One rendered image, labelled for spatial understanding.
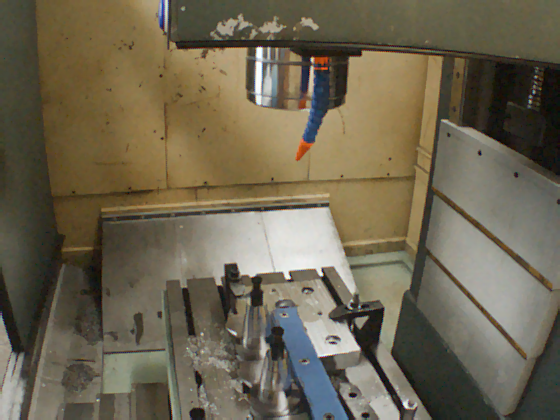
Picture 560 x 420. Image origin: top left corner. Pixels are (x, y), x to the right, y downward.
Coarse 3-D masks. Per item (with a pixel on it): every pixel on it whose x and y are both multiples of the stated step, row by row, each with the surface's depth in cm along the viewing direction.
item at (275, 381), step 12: (264, 360) 57; (276, 360) 55; (264, 372) 57; (276, 372) 56; (288, 372) 57; (264, 384) 57; (276, 384) 56; (288, 384) 57; (264, 396) 57; (276, 396) 57; (288, 396) 58
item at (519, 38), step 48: (192, 0) 39; (240, 0) 40; (288, 0) 41; (336, 0) 42; (384, 0) 43; (432, 0) 44; (480, 0) 45; (528, 0) 46; (192, 48) 41; (336, 48) 44; (384, 48) 45; (432, 48) 46; (480, 48) 47; (528, 48) 48
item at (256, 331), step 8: (248, 304) 66; (264, 304) 66; (248, 312) 66; (256, 312) 65; (264, 312) 66; (248, 320) 66; (256, 320) 66; (264, 320) 66; (248, 328) 66; (256, 328) 66; (264, 328) 66; (248, 336) 67; (256, 336) 66; (264, 336) 67; (272, 336) 68; (248, 344) 67; (256, 344) 67; (264, 344) 67
